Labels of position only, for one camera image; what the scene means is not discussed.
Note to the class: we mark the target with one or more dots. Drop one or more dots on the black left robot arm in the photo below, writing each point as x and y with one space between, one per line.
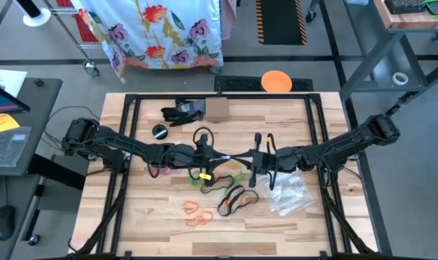
114 139

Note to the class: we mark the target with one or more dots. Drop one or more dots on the computer monitor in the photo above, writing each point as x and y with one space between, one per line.
2 101

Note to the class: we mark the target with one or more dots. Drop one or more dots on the black computer mouse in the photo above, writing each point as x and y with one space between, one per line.
4 220

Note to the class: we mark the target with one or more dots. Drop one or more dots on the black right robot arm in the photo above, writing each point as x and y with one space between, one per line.
349 139

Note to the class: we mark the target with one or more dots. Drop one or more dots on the floral fabric backdrop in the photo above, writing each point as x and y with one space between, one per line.
85 47

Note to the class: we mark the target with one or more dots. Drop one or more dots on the brown cardboard box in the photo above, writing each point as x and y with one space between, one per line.
217 110

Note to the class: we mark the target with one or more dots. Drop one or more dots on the black keyboard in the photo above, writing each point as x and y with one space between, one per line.
403 5

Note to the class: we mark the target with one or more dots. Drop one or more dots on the hazard striped floor mat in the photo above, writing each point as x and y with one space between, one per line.
280 21

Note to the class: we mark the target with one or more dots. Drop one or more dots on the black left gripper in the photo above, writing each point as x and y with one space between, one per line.
190 157

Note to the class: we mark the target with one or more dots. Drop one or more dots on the wooden top workbench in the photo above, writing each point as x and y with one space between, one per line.
407 21

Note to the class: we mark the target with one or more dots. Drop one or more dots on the grey plastic bag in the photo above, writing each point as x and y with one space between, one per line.
5 148

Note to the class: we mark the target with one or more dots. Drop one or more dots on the dark grey desk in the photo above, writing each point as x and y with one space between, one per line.
42 108

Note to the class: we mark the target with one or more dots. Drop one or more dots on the orange rubber band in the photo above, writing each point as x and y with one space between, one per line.
204 219
185 207
242 200

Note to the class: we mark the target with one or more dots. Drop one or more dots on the white tape roll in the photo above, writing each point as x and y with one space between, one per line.
395 78

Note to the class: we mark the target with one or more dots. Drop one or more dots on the floral print curtain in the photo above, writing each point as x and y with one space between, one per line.
150 32

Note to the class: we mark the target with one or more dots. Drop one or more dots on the black work gloves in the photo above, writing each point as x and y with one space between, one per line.
181 112

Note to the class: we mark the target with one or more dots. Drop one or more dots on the yellow sticky note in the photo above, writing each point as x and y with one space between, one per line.
2 122

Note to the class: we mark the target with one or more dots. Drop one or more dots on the pale pink cloth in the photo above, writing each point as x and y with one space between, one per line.
229 18

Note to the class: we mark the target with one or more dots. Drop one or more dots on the white round pedestal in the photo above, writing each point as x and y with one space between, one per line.
38 20

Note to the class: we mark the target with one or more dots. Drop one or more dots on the green rubber band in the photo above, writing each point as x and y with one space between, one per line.
242 177
229 186
194 181

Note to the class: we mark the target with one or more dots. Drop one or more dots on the grey cart leg with caster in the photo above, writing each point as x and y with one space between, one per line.
311 16

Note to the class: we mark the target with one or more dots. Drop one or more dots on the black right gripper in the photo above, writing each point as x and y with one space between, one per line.
284 160

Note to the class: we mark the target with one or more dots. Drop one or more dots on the orange bowl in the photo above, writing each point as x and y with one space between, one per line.
277 81

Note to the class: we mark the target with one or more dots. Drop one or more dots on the wide black rubber band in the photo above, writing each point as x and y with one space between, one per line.
222 210
257 198
202 187

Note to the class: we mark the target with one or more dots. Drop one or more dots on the green tray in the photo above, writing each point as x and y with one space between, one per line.
426 5

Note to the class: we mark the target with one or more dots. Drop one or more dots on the white paper sheet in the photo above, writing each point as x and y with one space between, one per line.
9 77

